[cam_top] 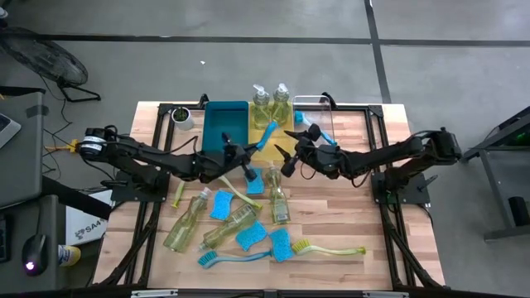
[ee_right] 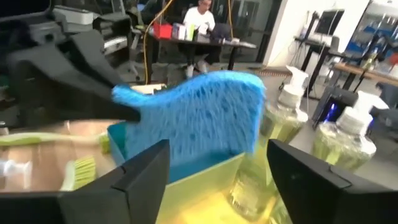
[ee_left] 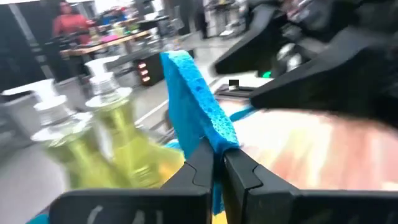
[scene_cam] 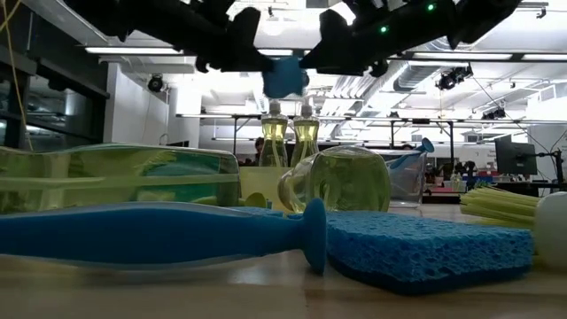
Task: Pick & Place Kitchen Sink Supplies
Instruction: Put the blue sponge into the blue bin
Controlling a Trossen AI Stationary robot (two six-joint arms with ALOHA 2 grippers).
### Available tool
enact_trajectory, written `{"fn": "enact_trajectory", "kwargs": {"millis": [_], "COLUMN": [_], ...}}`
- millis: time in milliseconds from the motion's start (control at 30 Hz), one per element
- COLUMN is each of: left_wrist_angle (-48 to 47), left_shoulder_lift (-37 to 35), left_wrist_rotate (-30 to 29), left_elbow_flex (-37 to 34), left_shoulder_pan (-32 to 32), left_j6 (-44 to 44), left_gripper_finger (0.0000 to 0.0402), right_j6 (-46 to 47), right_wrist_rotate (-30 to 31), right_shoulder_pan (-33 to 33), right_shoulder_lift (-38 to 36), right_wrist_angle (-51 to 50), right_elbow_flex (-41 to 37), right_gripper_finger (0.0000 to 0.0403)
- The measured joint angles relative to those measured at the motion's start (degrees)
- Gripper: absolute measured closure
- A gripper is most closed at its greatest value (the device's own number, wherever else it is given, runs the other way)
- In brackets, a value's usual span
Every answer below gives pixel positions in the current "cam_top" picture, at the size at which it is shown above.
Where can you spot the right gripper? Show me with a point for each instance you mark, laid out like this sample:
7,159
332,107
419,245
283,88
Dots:
314,155

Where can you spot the silver metal bracket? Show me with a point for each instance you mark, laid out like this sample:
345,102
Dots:
385,294
153,294

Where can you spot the white pot with plant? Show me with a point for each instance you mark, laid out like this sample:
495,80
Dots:
184,122

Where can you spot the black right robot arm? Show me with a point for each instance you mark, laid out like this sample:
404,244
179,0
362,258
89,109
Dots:
393,151

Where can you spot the white cardboard box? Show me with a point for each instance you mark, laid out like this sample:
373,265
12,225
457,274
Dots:
83,232

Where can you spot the yellow plastic bin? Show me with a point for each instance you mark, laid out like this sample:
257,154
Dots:
270,156

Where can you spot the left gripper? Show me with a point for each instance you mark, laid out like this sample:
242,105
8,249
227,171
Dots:
238,157

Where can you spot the dark keyboard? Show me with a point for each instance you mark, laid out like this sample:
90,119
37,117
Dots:
3,240

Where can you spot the clear dish soap bottle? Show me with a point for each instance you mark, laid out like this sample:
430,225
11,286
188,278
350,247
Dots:
281,107
279,203
184,227
229,227
261,109

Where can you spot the blue cellulose sponge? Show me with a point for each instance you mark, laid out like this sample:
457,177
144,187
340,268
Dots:
251,236
256,186
281,245
221,205
268,133

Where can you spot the white and yellow can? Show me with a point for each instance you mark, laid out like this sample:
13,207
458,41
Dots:
71,256

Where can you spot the person's shoe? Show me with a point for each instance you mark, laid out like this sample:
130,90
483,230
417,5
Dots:
2,13

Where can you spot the grey tape piece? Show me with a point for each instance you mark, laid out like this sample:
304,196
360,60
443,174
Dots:
37,111

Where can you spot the black box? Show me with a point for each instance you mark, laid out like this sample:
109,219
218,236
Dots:
519,211

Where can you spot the black table rig frame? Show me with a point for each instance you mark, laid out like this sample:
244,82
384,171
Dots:
376,111

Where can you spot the black computer mouse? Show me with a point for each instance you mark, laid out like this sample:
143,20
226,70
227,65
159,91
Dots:
35,252

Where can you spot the clear plastic bin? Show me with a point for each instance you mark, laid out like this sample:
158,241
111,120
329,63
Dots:
319,103

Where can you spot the grey laptop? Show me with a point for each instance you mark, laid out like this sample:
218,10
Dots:
6,128

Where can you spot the dark grey desk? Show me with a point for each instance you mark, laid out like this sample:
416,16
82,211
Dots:
16,281

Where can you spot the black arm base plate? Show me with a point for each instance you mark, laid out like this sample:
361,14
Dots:
136,198
420,198

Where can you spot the black floor fan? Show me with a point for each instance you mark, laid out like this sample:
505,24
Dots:
45,58

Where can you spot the grey metal stand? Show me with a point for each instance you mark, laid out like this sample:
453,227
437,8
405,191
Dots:
494,190

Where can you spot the black bar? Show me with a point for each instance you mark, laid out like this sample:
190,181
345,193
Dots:
20,91

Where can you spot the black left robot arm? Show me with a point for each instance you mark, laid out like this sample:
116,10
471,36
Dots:
145,155

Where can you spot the teal plastic bin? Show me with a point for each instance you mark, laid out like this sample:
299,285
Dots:
215,120

